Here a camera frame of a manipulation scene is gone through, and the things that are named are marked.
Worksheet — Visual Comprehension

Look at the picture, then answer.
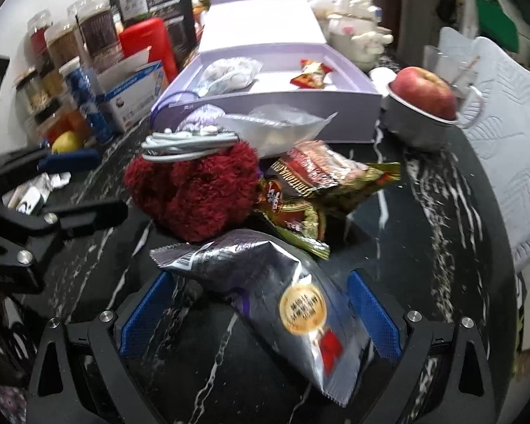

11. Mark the silver snack packet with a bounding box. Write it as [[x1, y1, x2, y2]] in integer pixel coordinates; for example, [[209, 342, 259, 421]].
[[149, 229, 374, 407]]

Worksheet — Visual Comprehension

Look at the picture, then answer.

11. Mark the clear jar with tan contents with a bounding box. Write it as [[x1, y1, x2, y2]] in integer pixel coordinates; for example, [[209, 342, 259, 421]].
[[44, 22, 82, 69]]

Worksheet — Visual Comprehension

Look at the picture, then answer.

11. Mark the purple gift box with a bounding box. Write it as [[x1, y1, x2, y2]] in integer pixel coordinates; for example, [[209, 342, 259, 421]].
[[151, 43, 383, 144]]

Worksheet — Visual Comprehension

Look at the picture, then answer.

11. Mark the clear jar with red contents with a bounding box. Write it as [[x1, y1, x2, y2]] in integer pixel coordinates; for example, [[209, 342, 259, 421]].
[[26, 10, 56, 65]]

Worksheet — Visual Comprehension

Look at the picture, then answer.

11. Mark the metal bowl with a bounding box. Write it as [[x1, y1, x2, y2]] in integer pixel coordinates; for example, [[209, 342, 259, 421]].
[[380, 82, 462, 151]]

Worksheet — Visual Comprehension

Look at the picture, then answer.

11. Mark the small clear jar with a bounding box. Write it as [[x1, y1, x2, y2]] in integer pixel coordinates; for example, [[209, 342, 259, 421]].
[[14, 68, 49, 113]]

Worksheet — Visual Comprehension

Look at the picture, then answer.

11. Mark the red candy wrapper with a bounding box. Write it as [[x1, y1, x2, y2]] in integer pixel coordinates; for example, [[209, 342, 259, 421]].
[[290, 59, 334, 90]]

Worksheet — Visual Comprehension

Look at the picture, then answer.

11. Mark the crumpled white tissue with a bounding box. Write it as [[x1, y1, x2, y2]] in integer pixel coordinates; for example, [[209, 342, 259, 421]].
[[2, 172, 71, 215]]

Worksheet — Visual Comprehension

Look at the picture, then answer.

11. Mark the purple box lid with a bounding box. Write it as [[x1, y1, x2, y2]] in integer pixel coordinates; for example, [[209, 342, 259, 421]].
[[198, 0, 330, 54]]

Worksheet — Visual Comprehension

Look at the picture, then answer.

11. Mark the blue white bottle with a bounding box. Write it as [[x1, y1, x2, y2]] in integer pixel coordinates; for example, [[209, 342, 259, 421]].
[[60, 57, 115, 142]]

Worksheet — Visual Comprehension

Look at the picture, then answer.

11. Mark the clear jar with brown contents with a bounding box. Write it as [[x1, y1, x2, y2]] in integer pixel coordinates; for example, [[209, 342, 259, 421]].
[[68, 0, 124, 60]]

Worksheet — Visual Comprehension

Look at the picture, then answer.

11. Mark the red plastic container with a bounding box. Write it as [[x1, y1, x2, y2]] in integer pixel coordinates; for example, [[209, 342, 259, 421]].
[[118, 18, 179, 84]]

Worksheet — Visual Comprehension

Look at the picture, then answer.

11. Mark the black pouch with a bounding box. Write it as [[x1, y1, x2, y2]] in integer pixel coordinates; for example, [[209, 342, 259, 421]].
[[143, 0, 198, 65]]

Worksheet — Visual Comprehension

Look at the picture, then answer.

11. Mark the patterned pink cloth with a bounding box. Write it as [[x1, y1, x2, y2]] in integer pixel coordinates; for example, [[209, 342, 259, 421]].
[[0, 382, 31, 424]]

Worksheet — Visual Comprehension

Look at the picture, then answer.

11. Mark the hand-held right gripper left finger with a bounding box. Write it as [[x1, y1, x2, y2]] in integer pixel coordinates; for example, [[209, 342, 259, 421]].
[[26, 269, 177, 424]]

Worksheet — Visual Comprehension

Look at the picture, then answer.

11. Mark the glass mug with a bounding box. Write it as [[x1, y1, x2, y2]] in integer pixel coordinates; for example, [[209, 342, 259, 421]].
[[423, 44, 484, 129]]

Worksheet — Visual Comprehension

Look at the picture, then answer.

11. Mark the white cartoon ceramic teapot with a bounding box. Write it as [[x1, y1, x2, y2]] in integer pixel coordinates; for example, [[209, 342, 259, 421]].
[[311, 0, 394, 71]]

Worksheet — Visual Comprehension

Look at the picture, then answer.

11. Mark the jar with orange contents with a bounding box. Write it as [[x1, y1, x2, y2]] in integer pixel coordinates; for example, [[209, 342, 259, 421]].
[[35, 97, 91, 142]]

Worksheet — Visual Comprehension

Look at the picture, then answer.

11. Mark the yellow fruit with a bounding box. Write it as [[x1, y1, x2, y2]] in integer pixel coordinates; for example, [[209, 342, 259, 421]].
[[52, 131, 85, 154]]

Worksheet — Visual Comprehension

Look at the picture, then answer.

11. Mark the red fluffy scrunchie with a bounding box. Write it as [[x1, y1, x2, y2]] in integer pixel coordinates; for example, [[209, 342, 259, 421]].
[[124, 139, 261, 243]]

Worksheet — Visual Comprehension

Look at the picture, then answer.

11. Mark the silver white bag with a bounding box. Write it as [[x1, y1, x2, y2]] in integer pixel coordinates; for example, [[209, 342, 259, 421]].
[[195, 57, 263, 97]]

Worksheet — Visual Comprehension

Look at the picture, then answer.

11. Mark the red apple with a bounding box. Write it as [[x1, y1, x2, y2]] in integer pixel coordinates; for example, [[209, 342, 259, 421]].
[[391, 66, 459, 121]]

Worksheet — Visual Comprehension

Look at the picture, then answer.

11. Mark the red gold snack packet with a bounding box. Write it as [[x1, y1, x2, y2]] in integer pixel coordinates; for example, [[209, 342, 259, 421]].
[[254, 139, 402, 260]]

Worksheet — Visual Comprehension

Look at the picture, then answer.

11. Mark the lavender sachet with purple tassel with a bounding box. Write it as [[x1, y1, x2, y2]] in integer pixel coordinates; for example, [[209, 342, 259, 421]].
[[150, 90, 226, 131]]

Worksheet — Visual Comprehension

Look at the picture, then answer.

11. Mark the green cloth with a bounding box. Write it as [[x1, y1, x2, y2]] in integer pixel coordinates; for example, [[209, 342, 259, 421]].
[[474, 0, 519, 51]]

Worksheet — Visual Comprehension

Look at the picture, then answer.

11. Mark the clear zip bag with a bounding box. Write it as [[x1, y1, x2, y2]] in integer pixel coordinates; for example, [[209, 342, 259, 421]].
[[216, 104, 338, 160]]

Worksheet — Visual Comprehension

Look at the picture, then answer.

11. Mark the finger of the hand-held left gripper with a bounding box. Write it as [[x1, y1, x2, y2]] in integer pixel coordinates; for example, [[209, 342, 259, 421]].
[[0, 146, 101, 186], [0, 196, 129, 294]]

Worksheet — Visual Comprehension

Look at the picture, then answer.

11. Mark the white cable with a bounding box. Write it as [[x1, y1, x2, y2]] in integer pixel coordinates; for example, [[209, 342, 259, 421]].
[[140, 126, 240, 163]]

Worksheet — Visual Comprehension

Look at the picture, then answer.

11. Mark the blue white cardboard box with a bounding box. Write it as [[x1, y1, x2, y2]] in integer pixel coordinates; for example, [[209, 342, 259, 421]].
[[90, 46, 170, 133]]

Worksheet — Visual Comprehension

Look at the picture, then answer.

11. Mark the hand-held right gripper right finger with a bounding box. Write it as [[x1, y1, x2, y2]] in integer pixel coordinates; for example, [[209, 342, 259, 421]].
[[346, 269, 504, 424]]

